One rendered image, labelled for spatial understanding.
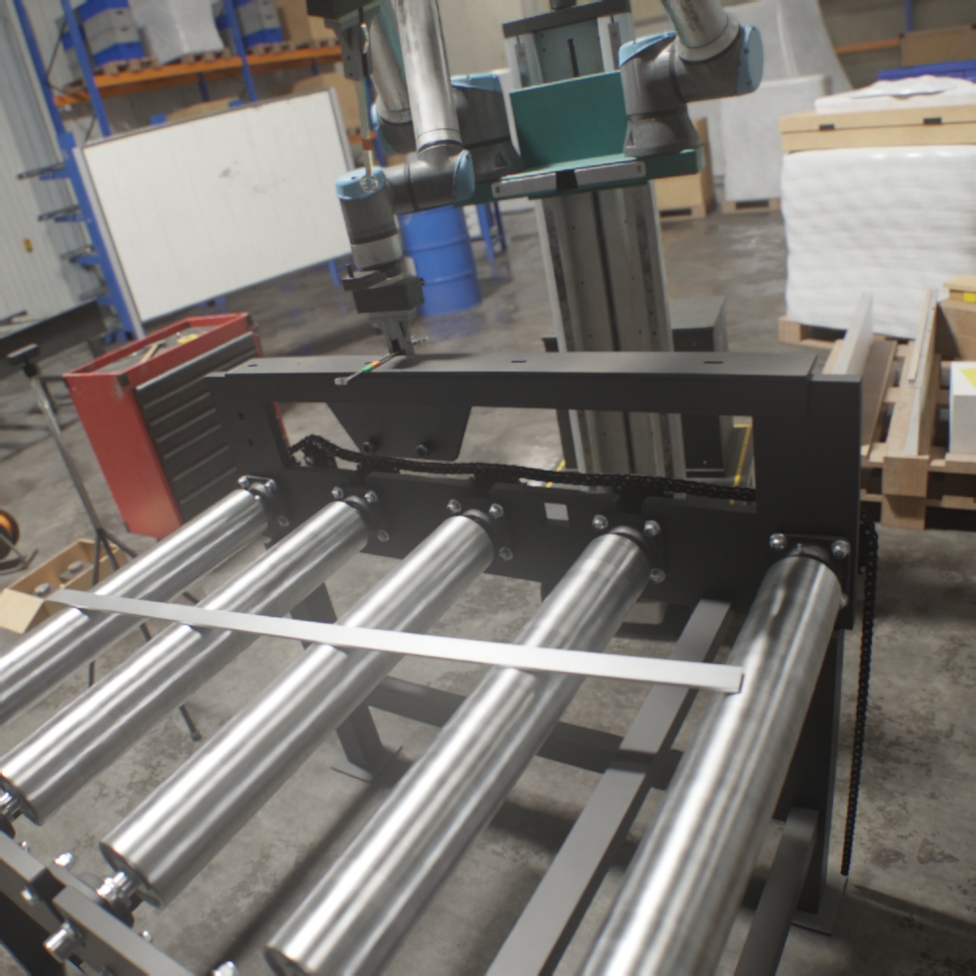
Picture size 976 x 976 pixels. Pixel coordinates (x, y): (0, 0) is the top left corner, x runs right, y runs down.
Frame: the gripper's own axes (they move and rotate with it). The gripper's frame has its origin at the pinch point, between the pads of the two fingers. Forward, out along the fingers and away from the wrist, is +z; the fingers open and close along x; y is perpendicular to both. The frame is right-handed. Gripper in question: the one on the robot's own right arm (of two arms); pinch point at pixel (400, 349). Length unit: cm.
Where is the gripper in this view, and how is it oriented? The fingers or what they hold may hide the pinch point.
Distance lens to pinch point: 155.5
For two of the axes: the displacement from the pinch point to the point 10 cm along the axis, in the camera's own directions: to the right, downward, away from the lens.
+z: 2.0, 8.7, 4.4
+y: 5.1, -4.8, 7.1
